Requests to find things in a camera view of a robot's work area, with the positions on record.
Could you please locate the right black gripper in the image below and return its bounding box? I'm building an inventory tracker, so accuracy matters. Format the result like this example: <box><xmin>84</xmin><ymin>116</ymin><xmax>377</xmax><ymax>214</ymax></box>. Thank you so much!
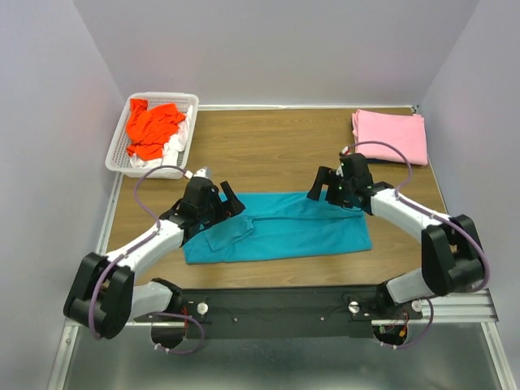
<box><xmin>305</xmin><ymin>166</ymin><xmax>354</xmax><ymax>210</ymax></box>

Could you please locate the teal polo shirt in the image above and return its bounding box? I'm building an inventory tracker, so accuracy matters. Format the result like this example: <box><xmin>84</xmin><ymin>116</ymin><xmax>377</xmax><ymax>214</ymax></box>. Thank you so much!
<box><xmin>183</xmin><ymin>192</ymin><xmax>372</xmax><ymax>265</ymax></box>

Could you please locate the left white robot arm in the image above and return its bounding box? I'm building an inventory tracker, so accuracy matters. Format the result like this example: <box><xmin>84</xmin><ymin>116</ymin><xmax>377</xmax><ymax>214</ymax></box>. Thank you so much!
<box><xmin>63</xmin><ymin>176</ymin><xmax>245</xmax><ymax>340</ymax></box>

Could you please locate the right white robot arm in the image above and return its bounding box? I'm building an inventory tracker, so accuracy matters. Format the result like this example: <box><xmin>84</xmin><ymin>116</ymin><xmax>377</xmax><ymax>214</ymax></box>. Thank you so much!
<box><xmin>307</xmin><ymin>153</ymin><xmax>488</xmax><ymax>319</ymax></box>

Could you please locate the folded dark navy shirt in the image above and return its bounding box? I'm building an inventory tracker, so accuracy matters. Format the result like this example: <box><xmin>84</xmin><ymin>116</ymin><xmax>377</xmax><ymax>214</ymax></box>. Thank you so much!
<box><xmin>367</xmin><ymin>158</ymin><xmax>406</xmax><ymax>166</ymax></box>

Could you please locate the white t shirt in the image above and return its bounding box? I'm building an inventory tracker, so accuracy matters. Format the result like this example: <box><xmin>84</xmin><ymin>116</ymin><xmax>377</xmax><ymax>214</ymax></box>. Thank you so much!
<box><xmin>126</xmin><ymin>99</ymin><xmax>193</xmax><ymax>169</ymax></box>

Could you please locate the folded pink t shirt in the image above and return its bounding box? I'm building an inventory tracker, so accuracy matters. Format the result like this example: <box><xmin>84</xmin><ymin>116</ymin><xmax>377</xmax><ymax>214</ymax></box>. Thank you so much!
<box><xmin>352</xmin><ymin>110</ymin><xmax>428</xmax><ymax>166</ymax></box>

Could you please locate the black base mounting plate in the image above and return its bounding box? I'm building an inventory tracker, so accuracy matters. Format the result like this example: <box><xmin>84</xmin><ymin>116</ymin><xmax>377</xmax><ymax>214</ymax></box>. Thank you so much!
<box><xmin>143</xmin><ymin>285</ymin><xmax>423</xmax><ymax>348</ymax></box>

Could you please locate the white plastic laundry basket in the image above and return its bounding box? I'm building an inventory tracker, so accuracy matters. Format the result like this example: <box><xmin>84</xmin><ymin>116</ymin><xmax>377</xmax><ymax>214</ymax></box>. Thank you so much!
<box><xmin>105</xmin><ymin>92</ymin><xmax>199</xmax><ymax>178</ymax></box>

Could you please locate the orange t shirt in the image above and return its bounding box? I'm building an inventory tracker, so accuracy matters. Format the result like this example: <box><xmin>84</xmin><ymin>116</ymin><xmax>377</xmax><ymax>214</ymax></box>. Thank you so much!
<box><xmin>126</xmin><ymin>98</ymin><xmax>187</xmax><ymax>162</ymax></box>

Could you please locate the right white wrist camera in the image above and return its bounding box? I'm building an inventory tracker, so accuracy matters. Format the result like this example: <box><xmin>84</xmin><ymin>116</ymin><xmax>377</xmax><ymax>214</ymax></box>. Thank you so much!
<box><xmin>339</xmin><ymin>147</ymin><xmax>352</xmax><ymax>160</ymax></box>

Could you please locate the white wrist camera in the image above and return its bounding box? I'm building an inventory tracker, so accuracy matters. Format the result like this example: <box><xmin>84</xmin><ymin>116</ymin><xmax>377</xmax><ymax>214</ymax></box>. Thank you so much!
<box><xmin>339</xmin><ymin>147</ymin><xmax>352</xmax><ymax>160</ymax></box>
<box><xmin>184</xmin><ymin>167</ymin><xmax>212</xmax><ymax>180</ymax></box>

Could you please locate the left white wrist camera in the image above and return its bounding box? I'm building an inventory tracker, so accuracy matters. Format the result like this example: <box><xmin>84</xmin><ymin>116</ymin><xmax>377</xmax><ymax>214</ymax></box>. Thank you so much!
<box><xmin>184</xmin><ymin>167</ymin><xmax>212</xmax><ymax>180</ymax></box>

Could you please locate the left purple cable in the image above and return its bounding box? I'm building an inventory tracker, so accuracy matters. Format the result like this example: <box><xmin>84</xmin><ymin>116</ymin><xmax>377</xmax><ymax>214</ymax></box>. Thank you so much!
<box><xmin>89</xmin><ymin>165</ymin><xmax>206</xmax><ymax>355</ymax></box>

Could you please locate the purple cable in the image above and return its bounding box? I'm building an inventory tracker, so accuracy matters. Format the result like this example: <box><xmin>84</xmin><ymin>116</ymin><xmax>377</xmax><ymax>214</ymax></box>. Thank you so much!
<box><xmin>340</xmin><ymin>140</ymin><xmax>492</xmax><ymax>350</ymax></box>
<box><xmin>89</xmin><ymin>165</ymin><xmax>206</xmax><ymax>355</ymax></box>

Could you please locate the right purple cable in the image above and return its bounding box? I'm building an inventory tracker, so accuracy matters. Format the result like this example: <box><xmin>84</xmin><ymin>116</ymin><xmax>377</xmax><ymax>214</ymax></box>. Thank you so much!
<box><xmin>340</xmin><ymin>140</ymin><xmax>492</xmax><ymax>350</ymax></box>

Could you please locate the aluminium frame rail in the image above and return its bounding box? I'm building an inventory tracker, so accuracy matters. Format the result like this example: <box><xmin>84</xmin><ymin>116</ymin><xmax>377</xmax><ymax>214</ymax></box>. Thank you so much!
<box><xmin>47</xmin><ymin>173</ymin><xmax>518</xmax><ymax>389</ymax></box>

